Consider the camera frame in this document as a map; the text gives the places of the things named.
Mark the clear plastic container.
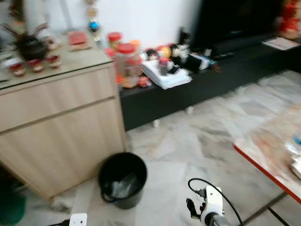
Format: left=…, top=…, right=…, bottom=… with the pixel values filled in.
left=282, top=133, right=301, bottom=156

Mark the black rubbish bin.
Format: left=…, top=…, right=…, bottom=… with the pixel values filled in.
left=98, top=152, right=148, bottom=210

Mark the marble pattern folding table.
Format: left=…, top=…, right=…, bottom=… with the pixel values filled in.
left=234, top=105, right=301, bottom=226

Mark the stack of white papers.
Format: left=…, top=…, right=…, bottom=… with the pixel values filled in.
left=140, top=59, right=193, bottom=90

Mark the light wooden cabinet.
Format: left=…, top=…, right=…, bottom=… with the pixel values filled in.
left=0, top=46, right=127, bottom=199

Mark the black and white figurine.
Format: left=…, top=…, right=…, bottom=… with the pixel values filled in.
left=176, top=28, right=191, bottom=66

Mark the large red lidded jar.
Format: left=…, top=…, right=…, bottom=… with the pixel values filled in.
left=114, top=43, right=141, bottom=89

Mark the orange lidded jar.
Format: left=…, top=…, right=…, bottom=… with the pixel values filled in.
left=129, top=40, right=142, bottom=53

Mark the green bucket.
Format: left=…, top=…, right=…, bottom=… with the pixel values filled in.
left=0, top=181, right=27, bottom=226

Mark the white paper sheet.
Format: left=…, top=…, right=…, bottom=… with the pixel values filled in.
left=262, top=37, right=300, bottom=51

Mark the small red lidded jar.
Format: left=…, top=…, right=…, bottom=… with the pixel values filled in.
left=107, top=32, right=123, bottom=50

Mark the black television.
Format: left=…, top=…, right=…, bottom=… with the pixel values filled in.
left=192, top=0, right=288, bottom=51

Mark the small red cup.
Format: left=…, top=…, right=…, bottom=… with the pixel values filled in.
left=46, top=55, right=62, bottom=69
left=9, top=62, right=26, bottom=77
left=28, top=59, right=45, bottom=73

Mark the red tray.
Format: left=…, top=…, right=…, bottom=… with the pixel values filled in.
left=67, top=31, right=91, bottom=51

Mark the hanging bead ornament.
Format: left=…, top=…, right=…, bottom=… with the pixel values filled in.
left=85, top=0, right=102, bottom=42

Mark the red festive doll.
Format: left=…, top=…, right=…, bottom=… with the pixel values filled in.
left=277, top=0, right=301, bottom=40

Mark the black teapot with twigs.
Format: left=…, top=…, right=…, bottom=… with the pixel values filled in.
left=1, top=23, right=50, bottom=62

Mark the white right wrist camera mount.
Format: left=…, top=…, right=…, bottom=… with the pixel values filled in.
left=199, top=185, right=224, bottom=225

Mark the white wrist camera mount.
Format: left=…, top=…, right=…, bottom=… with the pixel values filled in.
left=69, top=213, right=88, bottom=226
left=199, top=185, right=224, bottom=225

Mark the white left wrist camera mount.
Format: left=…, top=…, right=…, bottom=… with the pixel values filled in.
left=69, top=213, right=88, bottom=226

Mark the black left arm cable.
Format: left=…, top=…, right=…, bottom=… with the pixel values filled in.
left=47, top=219, right=71, bottom=226

